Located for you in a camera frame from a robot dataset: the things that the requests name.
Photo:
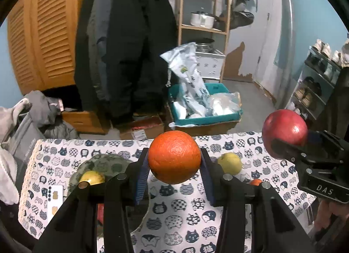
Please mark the grey hanging jacket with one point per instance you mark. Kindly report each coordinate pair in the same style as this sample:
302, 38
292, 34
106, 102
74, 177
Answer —
96, 51

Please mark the grey fabric bag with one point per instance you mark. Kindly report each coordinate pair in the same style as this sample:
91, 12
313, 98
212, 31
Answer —
24, 138

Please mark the silver cooking pot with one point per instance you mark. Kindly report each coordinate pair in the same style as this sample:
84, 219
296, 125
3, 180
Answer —
201, 19

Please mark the shoe rack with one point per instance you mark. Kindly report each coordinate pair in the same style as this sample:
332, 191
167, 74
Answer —
313, 78

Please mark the grey hanging bag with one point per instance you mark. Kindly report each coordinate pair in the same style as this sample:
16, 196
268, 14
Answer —
241, 14

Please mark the grey hoodie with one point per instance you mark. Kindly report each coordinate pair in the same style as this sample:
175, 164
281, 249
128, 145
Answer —
43, 108

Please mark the clear plastic bag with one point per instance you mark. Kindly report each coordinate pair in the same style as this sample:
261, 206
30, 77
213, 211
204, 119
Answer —
223, 104

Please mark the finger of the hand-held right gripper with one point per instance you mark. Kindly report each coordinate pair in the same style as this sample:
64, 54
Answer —
291, 150
324, 140

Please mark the yellow apple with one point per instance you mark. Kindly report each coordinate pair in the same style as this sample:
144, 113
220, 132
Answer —
91, 178
230, 163

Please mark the white patterned storage box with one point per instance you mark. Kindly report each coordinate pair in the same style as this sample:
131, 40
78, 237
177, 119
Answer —
208, 65

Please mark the wooden louvered wardrobe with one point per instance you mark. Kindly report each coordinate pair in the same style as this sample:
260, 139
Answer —
46, 32

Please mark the dark cloth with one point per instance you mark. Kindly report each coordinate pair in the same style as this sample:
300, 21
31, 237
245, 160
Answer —
338, 100

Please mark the small tangerine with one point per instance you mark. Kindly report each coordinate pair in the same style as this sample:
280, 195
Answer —
255, 182

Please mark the person's right hand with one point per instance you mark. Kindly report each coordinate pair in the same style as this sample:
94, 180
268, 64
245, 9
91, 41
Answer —
324, 214

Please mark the cat-printed tablecloth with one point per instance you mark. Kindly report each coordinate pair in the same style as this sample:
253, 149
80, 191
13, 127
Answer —
174, 214

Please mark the brown cardboard box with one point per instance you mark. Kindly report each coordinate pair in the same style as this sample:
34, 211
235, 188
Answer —
144, 130

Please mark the wooden drawer box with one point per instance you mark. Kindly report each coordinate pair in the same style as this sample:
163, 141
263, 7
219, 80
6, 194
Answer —
81, 122

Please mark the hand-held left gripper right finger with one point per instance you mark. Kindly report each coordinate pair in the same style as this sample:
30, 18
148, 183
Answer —
207, 186

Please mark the black hanging coat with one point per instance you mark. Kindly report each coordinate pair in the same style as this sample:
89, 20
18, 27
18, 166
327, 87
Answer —
136, 51

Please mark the wooden shelf rack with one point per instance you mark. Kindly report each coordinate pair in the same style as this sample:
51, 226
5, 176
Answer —
181, 10

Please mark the printed plastic bag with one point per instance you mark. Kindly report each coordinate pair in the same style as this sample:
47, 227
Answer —
188, 73

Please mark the large orange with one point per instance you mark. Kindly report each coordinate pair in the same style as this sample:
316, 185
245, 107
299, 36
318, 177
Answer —
174, 156

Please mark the small red fruit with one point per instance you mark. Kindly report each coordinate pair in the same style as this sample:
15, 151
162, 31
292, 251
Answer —
100, 213

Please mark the steel pot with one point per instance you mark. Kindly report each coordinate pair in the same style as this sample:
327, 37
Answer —
205, 44

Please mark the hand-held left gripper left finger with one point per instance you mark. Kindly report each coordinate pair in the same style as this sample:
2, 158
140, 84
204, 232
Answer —
141, 180

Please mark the white sticker card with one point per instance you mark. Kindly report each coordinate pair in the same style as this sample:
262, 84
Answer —
56, 201

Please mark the red apple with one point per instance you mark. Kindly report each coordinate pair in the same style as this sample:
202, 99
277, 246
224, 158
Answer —
285, 127

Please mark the glass plate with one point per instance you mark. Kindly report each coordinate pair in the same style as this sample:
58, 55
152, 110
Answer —
109, 164

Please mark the pile of grey clothes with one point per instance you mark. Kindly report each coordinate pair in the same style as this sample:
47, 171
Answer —
6, 165

